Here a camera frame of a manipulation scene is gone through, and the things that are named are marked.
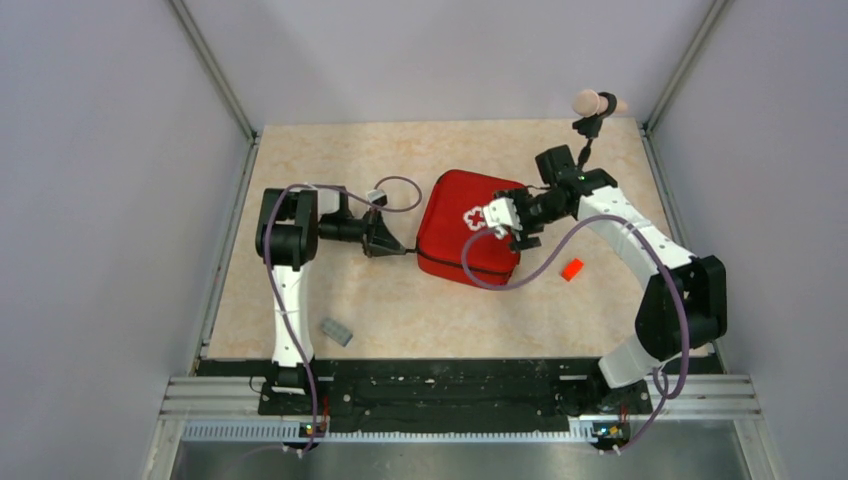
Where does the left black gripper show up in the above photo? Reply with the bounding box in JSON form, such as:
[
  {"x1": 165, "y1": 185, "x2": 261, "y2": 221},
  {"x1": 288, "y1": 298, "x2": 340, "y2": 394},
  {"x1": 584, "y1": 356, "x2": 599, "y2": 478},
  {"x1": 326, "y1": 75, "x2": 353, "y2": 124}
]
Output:
[{"x1": 318, "y1": 206, "x2": 406, "y2": 257}]

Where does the red black medicine kit bag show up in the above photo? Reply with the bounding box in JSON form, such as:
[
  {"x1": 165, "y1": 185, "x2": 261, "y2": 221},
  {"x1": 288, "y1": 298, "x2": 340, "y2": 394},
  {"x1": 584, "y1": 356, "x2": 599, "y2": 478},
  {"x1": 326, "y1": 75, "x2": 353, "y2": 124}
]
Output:
[{"x1": 416, "y1": 169, "x2": 523, "y2": 286}]

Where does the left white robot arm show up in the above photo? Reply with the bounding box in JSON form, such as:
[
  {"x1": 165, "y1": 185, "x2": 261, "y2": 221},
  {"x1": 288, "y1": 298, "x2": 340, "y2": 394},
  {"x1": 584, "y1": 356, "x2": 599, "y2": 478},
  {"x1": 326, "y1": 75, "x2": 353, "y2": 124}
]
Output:
[{"x1": 255, "y1": 185, "x2": 409, "y2": 414}]

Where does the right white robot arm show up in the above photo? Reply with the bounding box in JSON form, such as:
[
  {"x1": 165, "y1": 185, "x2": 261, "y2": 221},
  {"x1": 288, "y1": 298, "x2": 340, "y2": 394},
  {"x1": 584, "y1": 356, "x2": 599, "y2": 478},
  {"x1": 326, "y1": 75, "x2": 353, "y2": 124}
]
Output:
[{"x1": 485, "y1": 145, "x2": 727, "y2": 412}]

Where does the orange red block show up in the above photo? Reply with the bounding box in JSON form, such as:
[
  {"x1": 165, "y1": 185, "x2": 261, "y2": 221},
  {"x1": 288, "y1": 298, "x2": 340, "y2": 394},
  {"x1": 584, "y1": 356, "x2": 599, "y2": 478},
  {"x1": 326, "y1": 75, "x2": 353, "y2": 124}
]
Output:
[{"x1": 561, "y1": 258, "x2": 584, "y2": 282}]

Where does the grey blue pill blister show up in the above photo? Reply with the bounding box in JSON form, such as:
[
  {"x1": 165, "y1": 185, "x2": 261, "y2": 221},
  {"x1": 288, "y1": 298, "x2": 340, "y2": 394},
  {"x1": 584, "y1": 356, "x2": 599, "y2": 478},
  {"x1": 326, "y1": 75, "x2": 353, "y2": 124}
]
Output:
[{"x1": 320, "y1": 318, "x2": 353, "y2": 348}]

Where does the black microphone stand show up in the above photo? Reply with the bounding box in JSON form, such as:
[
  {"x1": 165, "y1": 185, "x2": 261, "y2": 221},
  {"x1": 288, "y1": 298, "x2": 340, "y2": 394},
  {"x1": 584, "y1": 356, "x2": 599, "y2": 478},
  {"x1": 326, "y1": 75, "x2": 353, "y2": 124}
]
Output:
[{"x1": 572, "y1": 89, "x2": 629, "y2": 170}]

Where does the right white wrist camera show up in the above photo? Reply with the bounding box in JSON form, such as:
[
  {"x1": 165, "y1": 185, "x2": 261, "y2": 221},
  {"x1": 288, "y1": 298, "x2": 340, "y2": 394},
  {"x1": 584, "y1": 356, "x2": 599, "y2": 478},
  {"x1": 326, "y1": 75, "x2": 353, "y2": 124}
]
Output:
[{"x1": 482, "y1": 197, "x2": 522, "y2": 240}]

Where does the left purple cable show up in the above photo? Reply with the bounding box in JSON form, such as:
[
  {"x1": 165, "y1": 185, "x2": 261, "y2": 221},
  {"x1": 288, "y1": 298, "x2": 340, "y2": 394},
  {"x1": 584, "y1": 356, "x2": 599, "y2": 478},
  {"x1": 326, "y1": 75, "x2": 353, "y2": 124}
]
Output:
[{"x1": 263, "y1": 176, "x2": 424, "y2": 455}]

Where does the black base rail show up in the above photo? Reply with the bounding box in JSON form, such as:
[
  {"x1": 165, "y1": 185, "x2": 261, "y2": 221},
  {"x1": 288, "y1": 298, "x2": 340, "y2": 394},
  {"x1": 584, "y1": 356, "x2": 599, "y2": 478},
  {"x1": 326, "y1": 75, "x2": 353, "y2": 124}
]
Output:
[{"x1": 258, "y1": 358, "x2": 651, "y2": 433}]

